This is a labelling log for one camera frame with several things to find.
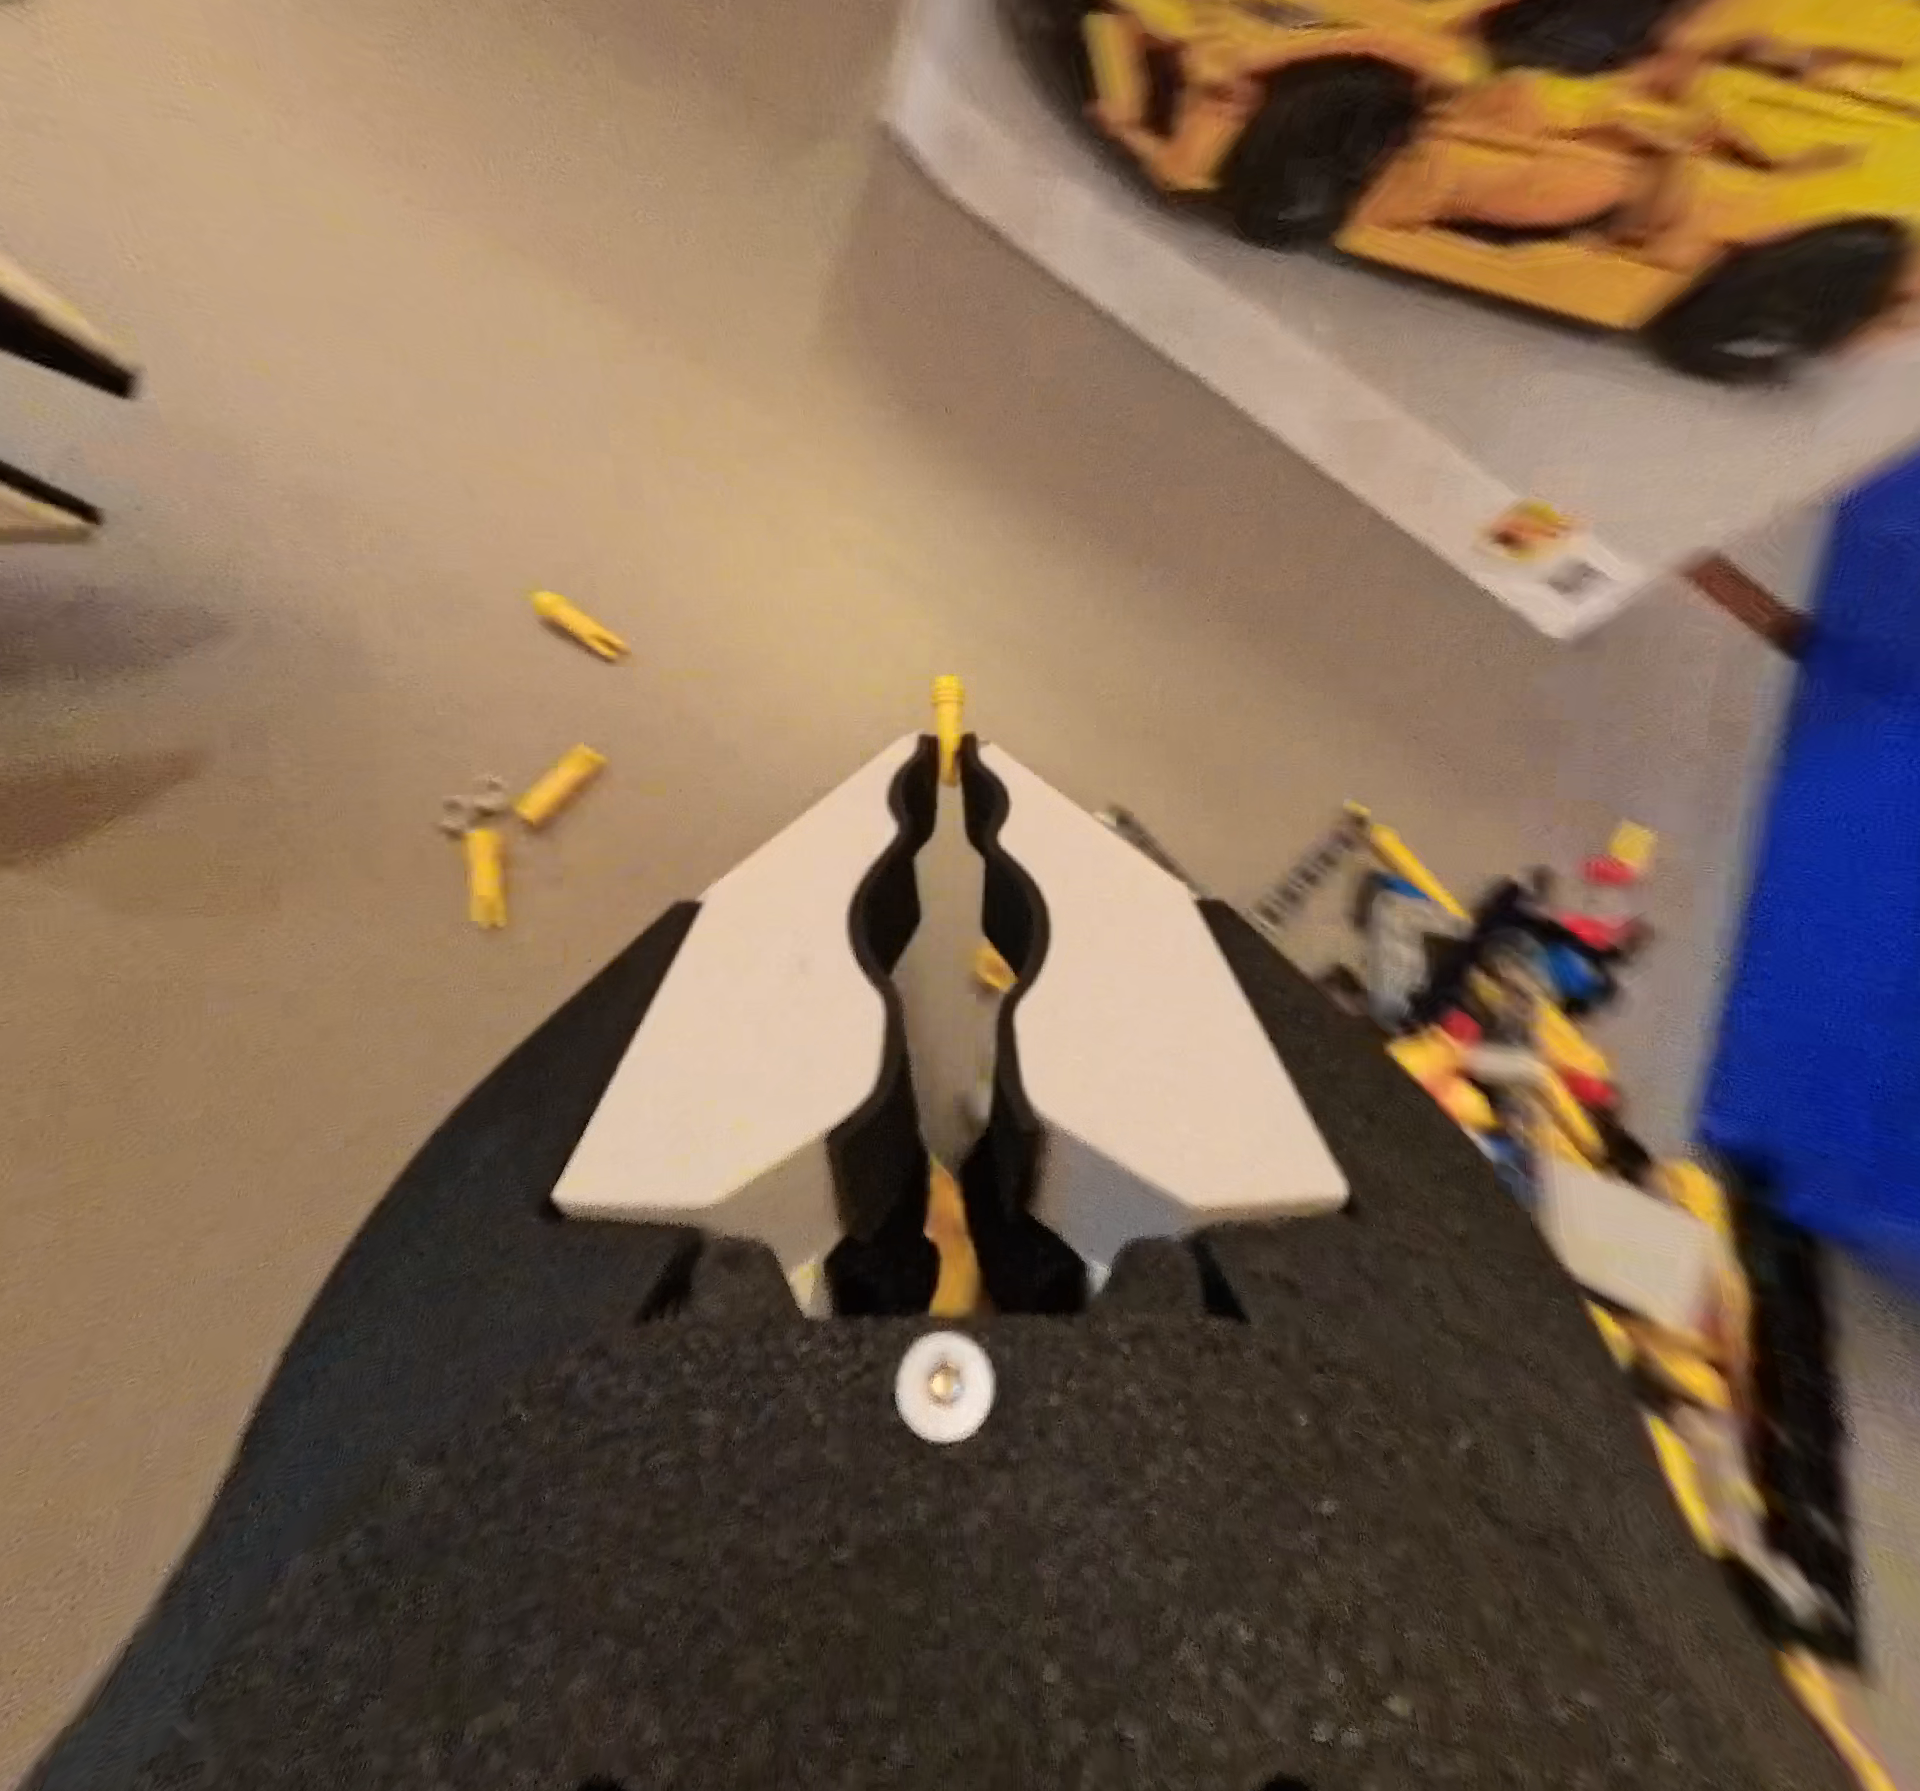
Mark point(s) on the grey desk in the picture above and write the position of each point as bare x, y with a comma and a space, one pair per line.
450, 320

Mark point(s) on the white instruction booklet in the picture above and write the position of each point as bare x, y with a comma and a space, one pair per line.
1349, 366

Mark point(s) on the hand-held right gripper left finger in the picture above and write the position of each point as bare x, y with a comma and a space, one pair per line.
720, 1072

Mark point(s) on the pile of toy bricks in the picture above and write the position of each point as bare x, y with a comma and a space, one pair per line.
1501, 1040

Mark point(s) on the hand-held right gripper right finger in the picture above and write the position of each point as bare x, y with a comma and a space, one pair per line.
1184, 1072

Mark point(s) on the blue storage bin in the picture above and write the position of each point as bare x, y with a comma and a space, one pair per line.
1831, 921

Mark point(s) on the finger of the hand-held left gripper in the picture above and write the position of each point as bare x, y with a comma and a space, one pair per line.
60, 329
38, 508

